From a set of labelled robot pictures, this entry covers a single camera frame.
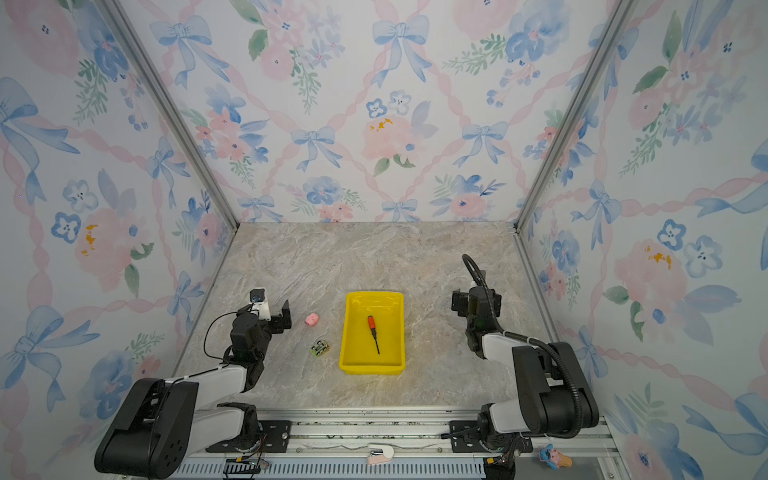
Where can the small green yellow toy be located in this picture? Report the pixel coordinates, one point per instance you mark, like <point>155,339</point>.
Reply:
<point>319,348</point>

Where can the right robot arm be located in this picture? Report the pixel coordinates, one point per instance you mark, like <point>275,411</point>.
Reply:
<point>552,396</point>

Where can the white pink clip object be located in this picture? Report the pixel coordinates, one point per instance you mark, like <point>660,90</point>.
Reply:
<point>380,454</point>

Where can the yellow plastic bin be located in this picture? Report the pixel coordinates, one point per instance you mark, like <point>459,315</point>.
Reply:
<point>358,354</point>

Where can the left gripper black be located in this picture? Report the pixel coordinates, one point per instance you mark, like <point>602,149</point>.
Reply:
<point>278,325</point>

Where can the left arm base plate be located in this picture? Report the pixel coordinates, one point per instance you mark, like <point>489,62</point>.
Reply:
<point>268,436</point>

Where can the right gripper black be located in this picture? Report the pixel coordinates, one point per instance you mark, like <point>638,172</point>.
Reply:
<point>461,302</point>

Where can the blue pink ice-cream toy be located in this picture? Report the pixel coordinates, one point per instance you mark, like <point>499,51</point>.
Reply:
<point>554,458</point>

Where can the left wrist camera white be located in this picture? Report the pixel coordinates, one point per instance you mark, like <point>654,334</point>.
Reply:
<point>259,304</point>

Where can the aluminium mounting rail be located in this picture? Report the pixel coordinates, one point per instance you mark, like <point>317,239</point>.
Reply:
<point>332,444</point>

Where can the small pink toy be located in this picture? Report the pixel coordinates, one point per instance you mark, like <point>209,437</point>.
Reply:
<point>311,319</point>

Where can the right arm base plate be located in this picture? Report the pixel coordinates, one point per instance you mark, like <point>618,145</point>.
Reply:
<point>472,437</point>

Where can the red black screwdriver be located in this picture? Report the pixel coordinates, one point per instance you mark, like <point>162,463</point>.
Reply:
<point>373,330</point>

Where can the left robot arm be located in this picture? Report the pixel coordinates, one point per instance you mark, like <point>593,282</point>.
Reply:
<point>162,421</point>

